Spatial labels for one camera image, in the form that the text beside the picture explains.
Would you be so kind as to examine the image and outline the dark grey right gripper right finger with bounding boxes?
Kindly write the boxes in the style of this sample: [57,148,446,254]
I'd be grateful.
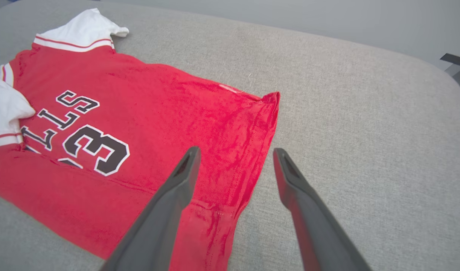
[273,148,372,271]

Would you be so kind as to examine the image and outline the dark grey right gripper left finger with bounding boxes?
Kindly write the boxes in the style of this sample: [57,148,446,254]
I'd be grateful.
[100,146,202,271]

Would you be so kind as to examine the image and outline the red white basketball jersey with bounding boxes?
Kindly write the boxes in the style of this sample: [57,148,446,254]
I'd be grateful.
[0,8,281,271]

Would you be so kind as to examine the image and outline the grey fabric sofa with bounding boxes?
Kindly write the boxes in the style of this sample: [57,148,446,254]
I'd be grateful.
[0,0,460,271]

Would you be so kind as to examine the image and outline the black tape strip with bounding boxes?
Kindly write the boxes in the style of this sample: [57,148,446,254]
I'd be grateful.
[440,53,460,67]

